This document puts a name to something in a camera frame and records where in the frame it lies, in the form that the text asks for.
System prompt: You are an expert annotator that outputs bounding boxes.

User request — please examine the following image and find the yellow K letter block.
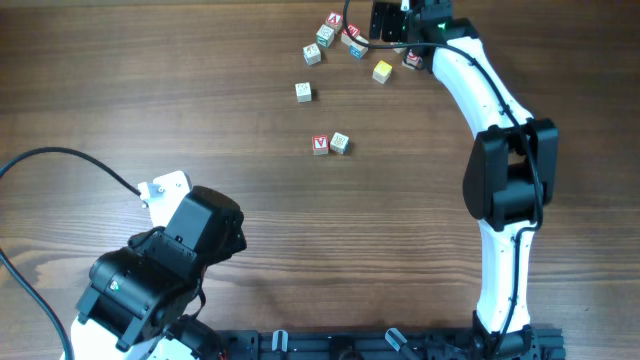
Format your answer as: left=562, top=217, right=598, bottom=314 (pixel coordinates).
left=330, top=132, right=349, bottom=155

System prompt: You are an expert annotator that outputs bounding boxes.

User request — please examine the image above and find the red V letter block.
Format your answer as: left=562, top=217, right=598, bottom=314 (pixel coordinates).
left=312, top=135, right=329, bottom=156

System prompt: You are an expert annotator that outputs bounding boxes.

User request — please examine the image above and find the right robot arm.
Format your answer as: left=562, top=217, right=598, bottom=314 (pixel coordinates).
left=369, top=1, right=566, bottom=360

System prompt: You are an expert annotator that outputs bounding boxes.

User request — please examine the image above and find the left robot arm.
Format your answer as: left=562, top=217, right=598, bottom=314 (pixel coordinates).
left=65, top=186, right=247, bottom=359

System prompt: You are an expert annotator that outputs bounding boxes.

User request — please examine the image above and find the red W letter block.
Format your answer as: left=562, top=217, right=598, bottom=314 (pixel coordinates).
left=341, top=24, right=360, bottom=46

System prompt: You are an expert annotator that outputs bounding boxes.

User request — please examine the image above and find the blue edged picture block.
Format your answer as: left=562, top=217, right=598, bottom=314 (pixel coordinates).
left=349, top=36, right=368, bottom=59

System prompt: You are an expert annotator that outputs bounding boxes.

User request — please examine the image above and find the red Q letter block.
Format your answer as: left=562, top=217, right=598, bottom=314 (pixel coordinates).
left=402, top=50, right=423, bottom=70

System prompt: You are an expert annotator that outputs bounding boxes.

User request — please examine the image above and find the yellow W letter block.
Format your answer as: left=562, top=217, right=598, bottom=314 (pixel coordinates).
left=372, top=61, right=393, bottom=84

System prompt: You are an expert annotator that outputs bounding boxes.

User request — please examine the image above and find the red A letter block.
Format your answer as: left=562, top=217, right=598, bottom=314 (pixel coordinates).
left=325, top=12, right=343, bottom=33

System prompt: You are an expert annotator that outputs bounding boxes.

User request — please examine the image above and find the teal edged picture block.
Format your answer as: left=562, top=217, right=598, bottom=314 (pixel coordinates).
left=316, top=24, right=335, bottom=48

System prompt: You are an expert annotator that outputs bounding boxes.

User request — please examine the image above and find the plain block beside V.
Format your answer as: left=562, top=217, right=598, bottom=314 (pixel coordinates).
left=303, top=43, right=322, bottom=66

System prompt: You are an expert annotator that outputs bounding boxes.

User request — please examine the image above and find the lone plain wooden block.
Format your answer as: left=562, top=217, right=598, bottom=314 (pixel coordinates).
left=295, top=82, right=312, bottom=103

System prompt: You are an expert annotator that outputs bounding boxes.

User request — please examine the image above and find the right black camera cable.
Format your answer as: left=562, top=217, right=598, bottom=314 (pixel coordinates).
left=342, top=0, right=546, bottom=351

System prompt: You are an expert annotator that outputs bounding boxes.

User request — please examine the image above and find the black camera cable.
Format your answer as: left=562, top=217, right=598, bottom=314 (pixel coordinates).
left=342, top=0, right=546, bottom=351
left=0, top=146, right=144, bottom=360

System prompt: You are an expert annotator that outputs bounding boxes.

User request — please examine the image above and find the left black camera cable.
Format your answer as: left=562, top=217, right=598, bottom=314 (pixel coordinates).
left=0, top=146, right=144, bottom=360

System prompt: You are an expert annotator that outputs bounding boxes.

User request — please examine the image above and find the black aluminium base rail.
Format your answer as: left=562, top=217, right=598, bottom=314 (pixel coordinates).
left=217, top=328, right=567, bottom=360

